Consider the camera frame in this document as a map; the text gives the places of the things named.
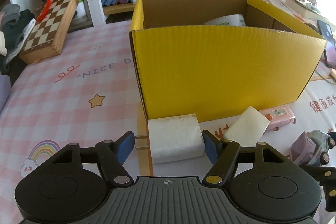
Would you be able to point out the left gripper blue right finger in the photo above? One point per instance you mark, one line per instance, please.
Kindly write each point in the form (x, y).
(215, 149)

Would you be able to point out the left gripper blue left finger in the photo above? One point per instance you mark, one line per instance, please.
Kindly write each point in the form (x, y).
(113, 152)

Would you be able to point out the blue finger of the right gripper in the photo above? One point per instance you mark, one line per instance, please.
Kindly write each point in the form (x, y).
(325, 176)
(332, 135)

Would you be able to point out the white charger with prongs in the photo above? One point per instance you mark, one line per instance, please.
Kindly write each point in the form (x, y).
(173, 139)

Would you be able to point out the grey tape roll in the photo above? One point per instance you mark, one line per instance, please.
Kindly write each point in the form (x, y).
(235, 20)

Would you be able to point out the toy truck pastel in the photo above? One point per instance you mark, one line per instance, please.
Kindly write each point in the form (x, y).
(311, 148)

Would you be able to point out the white power adapter block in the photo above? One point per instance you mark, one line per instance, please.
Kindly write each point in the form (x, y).
(248, 129)

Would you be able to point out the pink eraser bar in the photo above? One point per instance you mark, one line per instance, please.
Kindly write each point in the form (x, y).
(278, 117)

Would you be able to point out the yellow cardboard box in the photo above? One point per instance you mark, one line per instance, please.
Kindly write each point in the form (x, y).
(186, 67)

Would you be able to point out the black smartphone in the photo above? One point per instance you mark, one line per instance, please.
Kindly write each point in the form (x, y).
(329, 58)

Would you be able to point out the stack of papers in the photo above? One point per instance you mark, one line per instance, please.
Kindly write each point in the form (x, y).
(298, 10)

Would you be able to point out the wooden chess board box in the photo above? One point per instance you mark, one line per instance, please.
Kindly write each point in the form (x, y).
(48, 35)

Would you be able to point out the red tassel ornament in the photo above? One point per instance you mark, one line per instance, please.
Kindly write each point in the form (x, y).
(44, 11)

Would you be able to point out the pile of clothes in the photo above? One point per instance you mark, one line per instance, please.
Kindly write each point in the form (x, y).
(16, 25)

